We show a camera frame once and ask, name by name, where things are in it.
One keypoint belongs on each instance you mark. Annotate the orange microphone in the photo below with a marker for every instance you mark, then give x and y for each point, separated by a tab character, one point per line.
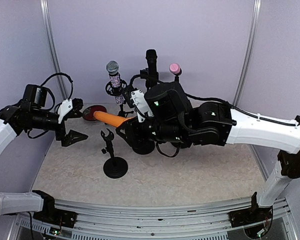
110	119

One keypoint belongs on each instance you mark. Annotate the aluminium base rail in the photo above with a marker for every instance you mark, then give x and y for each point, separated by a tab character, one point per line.
207	221

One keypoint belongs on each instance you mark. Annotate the metal frame post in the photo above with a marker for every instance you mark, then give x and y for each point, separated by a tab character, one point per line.
44	6
248	52

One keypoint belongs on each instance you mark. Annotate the pink microphone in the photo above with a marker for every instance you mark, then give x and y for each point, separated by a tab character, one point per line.
175	69

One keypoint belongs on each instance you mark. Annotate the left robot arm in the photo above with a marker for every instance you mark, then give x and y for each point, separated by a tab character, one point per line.
35	115

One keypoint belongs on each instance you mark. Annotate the dark red floral plate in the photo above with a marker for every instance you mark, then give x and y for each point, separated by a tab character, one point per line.
88	113

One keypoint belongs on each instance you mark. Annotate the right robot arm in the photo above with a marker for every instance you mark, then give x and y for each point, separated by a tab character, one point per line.
165	115

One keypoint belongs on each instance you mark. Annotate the silver rhinestone microphone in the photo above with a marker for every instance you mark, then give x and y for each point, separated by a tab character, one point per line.
113	70

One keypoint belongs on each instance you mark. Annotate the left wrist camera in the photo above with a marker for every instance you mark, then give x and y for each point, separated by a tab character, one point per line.
70	109

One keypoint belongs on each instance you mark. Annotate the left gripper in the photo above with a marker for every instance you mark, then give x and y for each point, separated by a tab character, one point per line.
67	140

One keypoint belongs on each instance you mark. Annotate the left metal frame post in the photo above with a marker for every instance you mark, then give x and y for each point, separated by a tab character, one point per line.
44	6

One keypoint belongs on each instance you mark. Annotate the black tall microphone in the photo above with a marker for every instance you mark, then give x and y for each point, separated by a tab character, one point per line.
152	73

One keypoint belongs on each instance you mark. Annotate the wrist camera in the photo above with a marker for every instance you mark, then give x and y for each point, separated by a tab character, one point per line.
135	99
70	109

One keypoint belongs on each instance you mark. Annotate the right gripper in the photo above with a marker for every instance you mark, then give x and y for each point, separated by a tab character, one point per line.
131	127

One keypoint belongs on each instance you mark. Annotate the black stand under purple mic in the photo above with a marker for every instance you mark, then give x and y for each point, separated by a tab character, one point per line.
144	149

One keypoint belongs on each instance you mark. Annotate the black round-base stand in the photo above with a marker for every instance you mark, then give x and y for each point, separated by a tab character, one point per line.
115	167

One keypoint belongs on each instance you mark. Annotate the right metal frame post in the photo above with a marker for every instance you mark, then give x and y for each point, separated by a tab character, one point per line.
248	52

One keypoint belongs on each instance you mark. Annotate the black tripod mic stand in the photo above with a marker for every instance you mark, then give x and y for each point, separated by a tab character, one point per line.
115	88

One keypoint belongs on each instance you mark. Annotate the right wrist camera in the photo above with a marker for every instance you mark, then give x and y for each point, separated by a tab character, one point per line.
135	99

